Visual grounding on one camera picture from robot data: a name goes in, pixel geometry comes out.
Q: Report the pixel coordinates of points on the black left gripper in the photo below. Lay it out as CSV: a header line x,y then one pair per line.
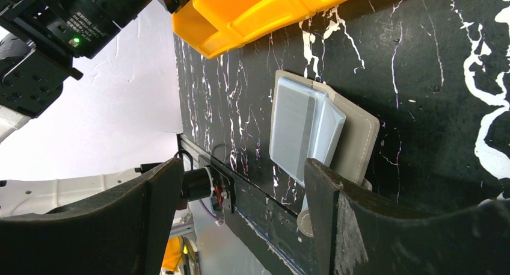
x,y
55,32

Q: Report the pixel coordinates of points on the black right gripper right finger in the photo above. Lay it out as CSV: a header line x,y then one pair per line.
x,y
357,231

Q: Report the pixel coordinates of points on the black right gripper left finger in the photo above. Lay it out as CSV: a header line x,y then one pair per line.
x,y
122,230

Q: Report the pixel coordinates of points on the yellow three-compartment organizer tray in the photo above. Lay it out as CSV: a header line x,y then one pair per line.
x,y
213,27

